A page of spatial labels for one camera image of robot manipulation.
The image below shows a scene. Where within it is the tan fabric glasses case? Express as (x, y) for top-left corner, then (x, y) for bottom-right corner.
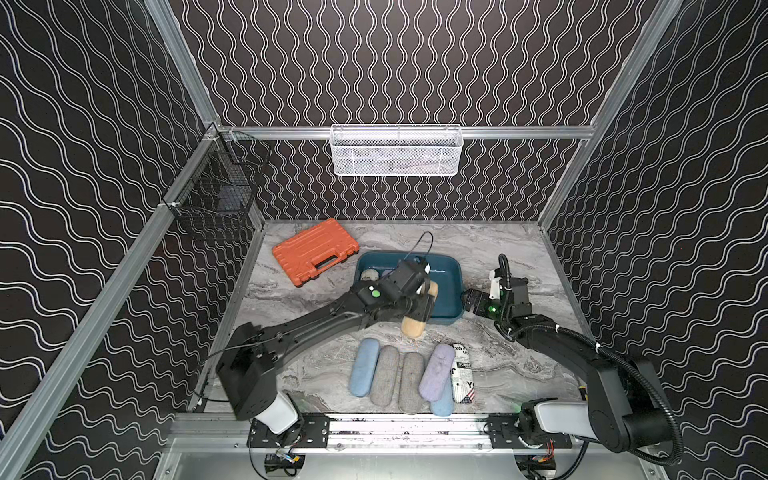
(401, 281), (439, 339)

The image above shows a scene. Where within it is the light blue glasses case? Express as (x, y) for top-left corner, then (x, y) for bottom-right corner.
(348, 338), (380, 397)

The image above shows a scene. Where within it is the purple glasses case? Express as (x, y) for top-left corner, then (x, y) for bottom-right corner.
(418, 343), (455, 402)

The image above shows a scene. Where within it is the marble print glasses case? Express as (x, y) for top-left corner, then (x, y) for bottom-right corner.
(360, 269), (380, 281)

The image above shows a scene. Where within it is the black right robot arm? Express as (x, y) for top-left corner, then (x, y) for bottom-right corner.
(461, 277), (684, 466)

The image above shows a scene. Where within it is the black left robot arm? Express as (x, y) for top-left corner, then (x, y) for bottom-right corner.
(215, 257), (436, 435)

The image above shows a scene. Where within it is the teal plastic storage box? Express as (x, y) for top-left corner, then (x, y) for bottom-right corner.
(353, 250), (464, 325)

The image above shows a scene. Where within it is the newspaper print glasses case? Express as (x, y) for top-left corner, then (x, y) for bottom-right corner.
(451, 343), (476, 405)

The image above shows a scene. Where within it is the orange plastic tool case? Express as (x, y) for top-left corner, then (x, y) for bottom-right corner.
(272, 219), (360, 287)

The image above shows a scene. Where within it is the aluminium back crossbar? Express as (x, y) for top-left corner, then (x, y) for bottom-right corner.
(220, 125), (595, 141)

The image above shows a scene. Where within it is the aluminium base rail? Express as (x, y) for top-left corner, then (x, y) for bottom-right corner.
(167, 413), (581, 456)

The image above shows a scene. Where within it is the white wire basket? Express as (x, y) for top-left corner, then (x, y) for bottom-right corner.
(329, 133), (464, 177)

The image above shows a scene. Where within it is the black wire basket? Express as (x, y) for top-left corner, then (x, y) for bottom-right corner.
(169, 130), (275, 242)

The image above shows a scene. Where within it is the aluminium corner post right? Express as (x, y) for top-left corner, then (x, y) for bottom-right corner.
(538, 0), (683, 232)

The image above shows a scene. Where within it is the aluminium corner post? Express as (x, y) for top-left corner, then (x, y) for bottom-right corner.
(538, 0), (683, 232)
(145, 0), (220, 125)

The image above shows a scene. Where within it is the aluminium corner post left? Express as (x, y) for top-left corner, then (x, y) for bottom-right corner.
(145, 0), (220, 125)

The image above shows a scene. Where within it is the aluminium left side rail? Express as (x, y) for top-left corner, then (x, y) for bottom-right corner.
(0, 128), (220, 480)

